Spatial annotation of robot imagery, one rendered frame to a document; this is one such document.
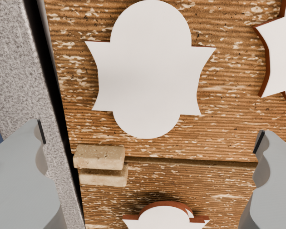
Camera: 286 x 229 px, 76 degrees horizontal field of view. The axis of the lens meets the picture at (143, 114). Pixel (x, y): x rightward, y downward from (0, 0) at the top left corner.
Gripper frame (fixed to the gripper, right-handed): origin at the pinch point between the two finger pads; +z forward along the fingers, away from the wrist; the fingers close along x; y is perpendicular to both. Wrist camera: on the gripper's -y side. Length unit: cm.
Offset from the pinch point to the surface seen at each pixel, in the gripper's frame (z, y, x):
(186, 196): 7.6, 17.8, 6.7
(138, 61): 7.0, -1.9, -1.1
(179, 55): 7.0, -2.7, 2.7
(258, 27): 7.1, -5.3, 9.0
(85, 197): 7.6, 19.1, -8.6
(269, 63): 7.1, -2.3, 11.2
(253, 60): 7.9, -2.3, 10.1
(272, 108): 7.8, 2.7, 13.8
